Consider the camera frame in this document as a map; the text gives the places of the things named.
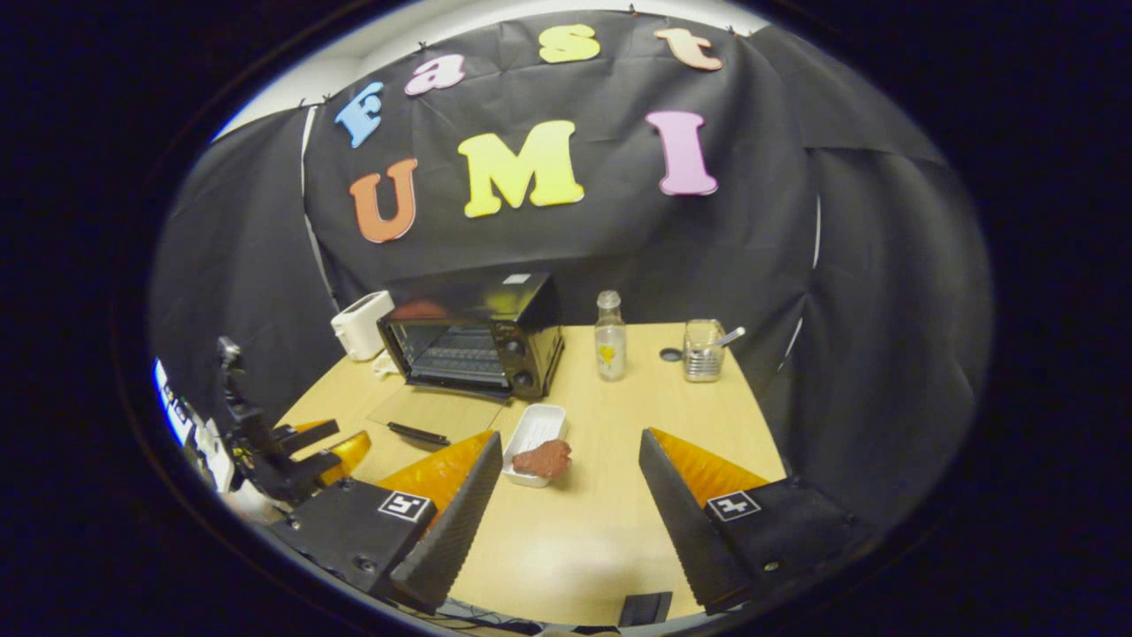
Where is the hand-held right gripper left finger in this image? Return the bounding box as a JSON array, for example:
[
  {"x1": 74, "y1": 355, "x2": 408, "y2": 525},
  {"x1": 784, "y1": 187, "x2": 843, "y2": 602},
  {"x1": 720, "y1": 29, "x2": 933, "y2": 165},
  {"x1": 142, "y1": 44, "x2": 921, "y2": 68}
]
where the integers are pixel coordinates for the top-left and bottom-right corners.
[{"x1": 270, "y1": 431, "x2": 505, "y2": 613}]

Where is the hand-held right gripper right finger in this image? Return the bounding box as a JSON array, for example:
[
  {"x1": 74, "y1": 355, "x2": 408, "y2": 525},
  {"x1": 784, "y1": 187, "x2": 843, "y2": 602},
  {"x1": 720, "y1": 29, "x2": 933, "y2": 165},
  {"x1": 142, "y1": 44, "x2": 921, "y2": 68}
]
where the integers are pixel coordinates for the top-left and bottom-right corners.
[{"x1": 639, "y1": 428, "x2": 876, "y2": 616}]

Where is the brown meat slice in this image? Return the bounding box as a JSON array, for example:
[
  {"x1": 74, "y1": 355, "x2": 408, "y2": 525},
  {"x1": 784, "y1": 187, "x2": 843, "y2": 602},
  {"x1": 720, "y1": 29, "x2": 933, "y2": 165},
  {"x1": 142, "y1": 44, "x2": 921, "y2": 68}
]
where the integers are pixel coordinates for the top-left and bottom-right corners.
[{"x1": 512, "y1": 440, "x2": 573, "y2": 480}]

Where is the black electric oven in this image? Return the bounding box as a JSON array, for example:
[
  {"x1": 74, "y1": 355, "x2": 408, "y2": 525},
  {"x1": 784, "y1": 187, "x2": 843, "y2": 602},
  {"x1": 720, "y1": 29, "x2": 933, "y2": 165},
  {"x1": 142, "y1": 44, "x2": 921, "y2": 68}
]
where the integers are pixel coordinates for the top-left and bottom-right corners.
[{"x1": 367, "y1": 272, "x2": 565, "y2": 446}]

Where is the small black box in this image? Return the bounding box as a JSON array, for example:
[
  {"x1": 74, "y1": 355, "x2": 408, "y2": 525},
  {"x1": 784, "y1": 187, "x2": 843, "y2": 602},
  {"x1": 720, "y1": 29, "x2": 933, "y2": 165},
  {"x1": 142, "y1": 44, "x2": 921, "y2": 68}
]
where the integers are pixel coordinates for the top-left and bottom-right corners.
[{"x1": 617, "y1": 591, "x2": 673, "y2": 629}]

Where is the white toaster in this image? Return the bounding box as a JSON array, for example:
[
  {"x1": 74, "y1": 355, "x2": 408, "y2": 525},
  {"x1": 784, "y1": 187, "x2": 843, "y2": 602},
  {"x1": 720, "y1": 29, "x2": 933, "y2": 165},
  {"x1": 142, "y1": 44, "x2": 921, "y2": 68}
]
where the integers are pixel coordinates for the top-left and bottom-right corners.
[{"x1": 331, "y1": 290, "x2": 396, "y2": 362}]

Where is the white rectangular dish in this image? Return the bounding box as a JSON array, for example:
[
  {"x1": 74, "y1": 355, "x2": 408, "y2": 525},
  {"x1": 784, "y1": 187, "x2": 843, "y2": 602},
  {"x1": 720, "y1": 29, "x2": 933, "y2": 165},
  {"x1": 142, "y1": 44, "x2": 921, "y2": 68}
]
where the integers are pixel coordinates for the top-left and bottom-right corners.
[{"x1": 501, "y1": 403, "x2": 569, "y2": 488}]

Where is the clear glass bottle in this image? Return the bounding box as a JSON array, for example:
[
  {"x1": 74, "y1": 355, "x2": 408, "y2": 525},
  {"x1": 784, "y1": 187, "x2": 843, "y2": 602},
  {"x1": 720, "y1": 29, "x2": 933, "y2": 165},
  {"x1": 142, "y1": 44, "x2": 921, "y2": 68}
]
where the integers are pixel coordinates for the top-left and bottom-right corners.
[{"x1": 594, "y1": 290, "x2": 627, "y2": 383}]

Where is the black cable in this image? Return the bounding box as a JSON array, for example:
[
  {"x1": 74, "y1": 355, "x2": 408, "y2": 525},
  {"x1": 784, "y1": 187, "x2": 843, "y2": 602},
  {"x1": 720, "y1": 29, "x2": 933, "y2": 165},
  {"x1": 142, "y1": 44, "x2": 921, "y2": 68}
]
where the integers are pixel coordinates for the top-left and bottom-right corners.
[{"x1": 424, "y1": 600, "x2": 545, "y2": 636}]

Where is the wire mesh utensil holder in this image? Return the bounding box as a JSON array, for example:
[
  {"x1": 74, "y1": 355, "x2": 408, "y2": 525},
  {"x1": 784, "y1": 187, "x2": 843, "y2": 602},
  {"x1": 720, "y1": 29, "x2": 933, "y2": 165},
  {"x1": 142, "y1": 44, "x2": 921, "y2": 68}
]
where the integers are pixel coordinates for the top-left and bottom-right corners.
[{"x1": 683, "y1": 318, "x2": 726, "y2": 383}]

